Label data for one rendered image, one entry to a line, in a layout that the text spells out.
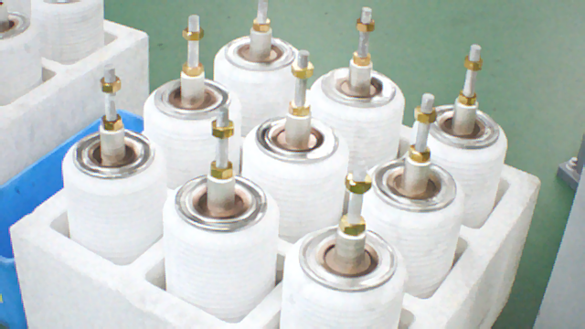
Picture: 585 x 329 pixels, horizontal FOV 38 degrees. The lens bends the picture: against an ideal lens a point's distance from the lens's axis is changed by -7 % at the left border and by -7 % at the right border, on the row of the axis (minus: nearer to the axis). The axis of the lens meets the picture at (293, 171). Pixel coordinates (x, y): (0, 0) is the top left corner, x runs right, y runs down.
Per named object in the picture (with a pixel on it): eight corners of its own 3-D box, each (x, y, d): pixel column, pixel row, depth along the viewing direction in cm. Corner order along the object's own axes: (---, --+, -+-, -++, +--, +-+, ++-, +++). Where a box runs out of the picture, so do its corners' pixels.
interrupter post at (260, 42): (244, 55, 95) (245, 27, 93) (262, 49, 97) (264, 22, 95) (257, 64, 94) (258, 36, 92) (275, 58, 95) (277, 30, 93)
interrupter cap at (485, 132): (468, 104, 90) (469, 99, 90) (513, 143, 85) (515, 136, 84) (409, 118, 87) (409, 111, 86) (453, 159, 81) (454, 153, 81)
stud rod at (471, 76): (466, 112, 85) (478, 44, 81) (471, 118, 84) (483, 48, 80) (457, 112, 85) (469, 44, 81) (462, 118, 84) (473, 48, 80)
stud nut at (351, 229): (337, 222, 68) (338, 213, 67) (358, 218, 68) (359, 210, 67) (345, 238, 66) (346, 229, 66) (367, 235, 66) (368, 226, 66)
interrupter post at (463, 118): (463, 122, 87) (469, 93, 85) (478, 134, 85) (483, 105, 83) (444, 126, 86) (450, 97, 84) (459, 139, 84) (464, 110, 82)
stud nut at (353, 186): (342, 180, 65) (343, 171, 65) (364, 177, 66) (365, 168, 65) (351, 196, 64) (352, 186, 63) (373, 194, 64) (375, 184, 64)
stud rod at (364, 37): (361, 73, 90) (367, 6, 86) (366, 77, 89) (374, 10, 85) (353, 75, 90) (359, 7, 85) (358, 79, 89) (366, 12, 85)
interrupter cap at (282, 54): (210, 51, 96) (210, 46, 95) (268, 35, 100) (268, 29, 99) (250, 80, 91) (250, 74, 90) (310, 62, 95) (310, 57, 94)
